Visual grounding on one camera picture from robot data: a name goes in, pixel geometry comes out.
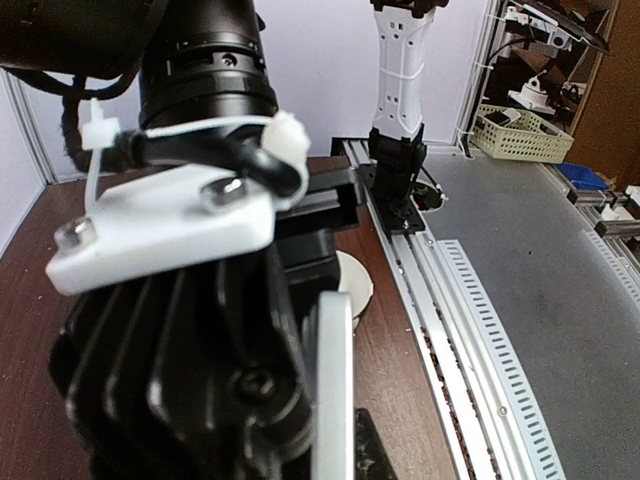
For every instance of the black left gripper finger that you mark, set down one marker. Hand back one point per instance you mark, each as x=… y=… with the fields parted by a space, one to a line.
x=320 y=200

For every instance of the silver smartphone black screen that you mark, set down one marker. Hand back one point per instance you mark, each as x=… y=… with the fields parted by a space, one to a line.
x=333 y=451

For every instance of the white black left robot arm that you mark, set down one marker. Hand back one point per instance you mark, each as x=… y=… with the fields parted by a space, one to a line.
x=168 y=107

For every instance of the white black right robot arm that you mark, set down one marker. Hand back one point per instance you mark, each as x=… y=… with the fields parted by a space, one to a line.
x=395 y=141

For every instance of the white round bowl black rim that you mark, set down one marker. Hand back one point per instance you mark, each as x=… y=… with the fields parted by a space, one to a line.
x=355 y=280

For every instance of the beige perforated basket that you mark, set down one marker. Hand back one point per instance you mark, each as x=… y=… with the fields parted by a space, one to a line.
x=529 y=138

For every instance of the aluminium front rail frame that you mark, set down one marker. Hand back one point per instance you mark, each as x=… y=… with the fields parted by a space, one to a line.
x=525 y=306

